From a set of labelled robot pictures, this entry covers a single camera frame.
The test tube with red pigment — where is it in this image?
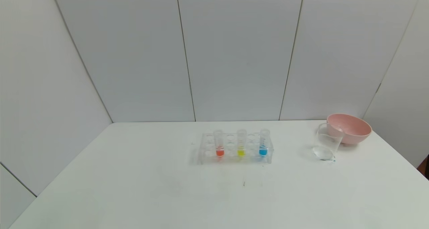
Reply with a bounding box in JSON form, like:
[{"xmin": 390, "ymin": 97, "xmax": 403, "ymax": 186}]
[{"xmin": 213, "ymin": 129, "xmax": 225, "ymax": 157}]

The test tube with blue pigment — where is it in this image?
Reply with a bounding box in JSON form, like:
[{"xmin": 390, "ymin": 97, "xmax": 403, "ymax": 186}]
[{"xmin": 259, "ymin": 129, "xmax": 270, "ymax": 156}]

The clear plastic test tube rack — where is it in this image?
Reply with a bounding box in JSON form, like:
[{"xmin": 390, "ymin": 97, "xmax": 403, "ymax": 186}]
[{"xmin": 197, "ymin": 133, "xmax": 274, "ymax": 165}]

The test tube with yellow pigment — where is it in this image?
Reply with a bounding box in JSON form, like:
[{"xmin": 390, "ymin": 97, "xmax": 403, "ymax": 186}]
[{"xmin": 237, "ymin": 129, "xmax": 247, "ymax": 157}]

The clear glass beaker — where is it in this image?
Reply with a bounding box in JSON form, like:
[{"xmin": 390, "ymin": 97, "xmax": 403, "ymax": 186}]
[{"xmin": 312, "ymin": 123, "xmax": 345, "ymax": 161}]

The pink bowl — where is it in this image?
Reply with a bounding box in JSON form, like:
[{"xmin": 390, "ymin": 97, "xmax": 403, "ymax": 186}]
[{"xmin": 327, "ymin": 113, "xmax": 372, "ymax": 145}]

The dark brown object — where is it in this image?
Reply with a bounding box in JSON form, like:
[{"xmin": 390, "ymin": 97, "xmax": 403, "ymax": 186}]
[{"xmin": 417, "ymin": 154, "xmax": 429, "ymax": 180}]

